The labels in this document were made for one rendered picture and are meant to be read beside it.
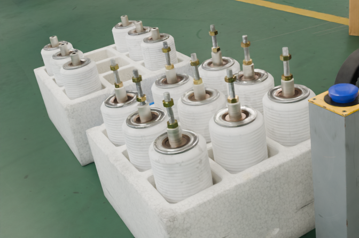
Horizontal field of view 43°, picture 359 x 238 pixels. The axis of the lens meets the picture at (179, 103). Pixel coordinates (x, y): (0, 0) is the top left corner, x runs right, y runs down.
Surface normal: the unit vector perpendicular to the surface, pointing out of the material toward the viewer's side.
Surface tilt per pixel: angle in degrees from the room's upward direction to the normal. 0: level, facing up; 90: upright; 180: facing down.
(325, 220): 90
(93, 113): 90
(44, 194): 0
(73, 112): 90
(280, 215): 90
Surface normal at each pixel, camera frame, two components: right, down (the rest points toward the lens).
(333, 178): -0.86, 0.34
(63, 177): -0.17, -0.89
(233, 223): 0.47, 0.30
